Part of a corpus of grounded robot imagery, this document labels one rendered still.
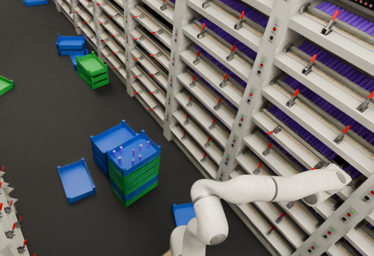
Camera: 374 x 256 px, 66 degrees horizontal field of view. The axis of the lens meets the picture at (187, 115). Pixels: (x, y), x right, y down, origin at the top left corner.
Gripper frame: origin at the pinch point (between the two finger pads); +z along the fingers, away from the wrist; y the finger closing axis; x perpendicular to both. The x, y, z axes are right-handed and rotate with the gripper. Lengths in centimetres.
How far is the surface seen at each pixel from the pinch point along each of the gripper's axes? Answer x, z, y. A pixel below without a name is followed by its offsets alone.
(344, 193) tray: 8.6, -0.8, -6.4
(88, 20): 63, 13, 295
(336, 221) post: 25.4, 2.4, -12.1
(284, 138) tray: 7.7, 0.7, 30.0
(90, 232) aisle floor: 119, -71, 82
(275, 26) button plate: -41, -12, 57
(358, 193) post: 2.9, -2.4, -10.0
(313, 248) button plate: 53, 8, -14
